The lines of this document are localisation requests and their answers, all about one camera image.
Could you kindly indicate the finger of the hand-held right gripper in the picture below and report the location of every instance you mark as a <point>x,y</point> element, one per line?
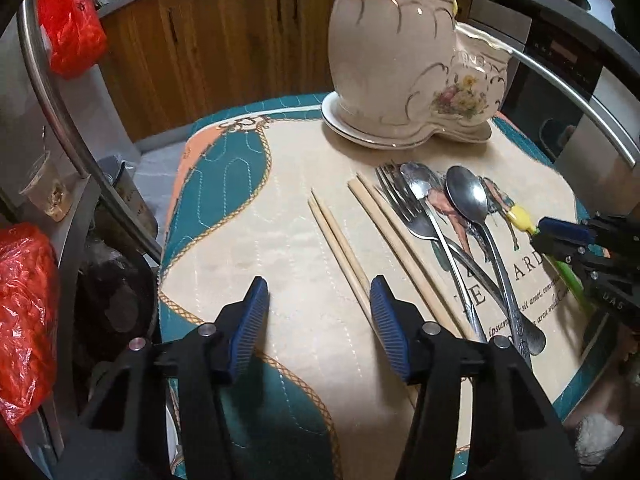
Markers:
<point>565,230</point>
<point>565,255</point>

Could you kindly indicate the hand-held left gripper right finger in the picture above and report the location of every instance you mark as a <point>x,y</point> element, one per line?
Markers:
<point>387,330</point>

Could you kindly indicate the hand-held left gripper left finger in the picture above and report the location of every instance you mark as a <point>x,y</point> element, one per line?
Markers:
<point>250,330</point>

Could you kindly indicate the green utensil with yellow tip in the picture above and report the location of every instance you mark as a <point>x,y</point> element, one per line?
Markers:
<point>520,217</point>

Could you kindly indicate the steel fork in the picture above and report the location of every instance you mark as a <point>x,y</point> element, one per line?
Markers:
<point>400,205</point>

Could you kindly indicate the cream ceramic utensil holder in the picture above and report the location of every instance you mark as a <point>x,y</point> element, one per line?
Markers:
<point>390,60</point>

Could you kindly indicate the teal and cream printed mat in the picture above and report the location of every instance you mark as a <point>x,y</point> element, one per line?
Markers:
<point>280,240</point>

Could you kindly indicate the white fluffy cloth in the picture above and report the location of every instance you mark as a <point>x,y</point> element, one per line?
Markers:
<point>597,437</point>

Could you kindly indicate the built-in oven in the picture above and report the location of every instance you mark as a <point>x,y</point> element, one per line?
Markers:
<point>560,55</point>

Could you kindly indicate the white saucer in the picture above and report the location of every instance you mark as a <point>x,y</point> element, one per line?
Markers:
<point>345,132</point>

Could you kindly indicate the grey kitchen countertop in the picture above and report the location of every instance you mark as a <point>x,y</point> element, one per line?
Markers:
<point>575,17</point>

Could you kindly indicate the crumpled red plastic bag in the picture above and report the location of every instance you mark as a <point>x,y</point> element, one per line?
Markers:
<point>25,310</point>

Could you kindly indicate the clear plastic cup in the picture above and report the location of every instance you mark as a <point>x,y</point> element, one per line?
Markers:
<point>45,190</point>

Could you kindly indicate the wooden kitchen cabinet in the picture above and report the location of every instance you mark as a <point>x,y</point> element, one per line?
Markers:
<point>225,60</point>

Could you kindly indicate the hanging red plastic bag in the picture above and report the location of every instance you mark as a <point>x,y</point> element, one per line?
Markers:
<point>70,25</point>

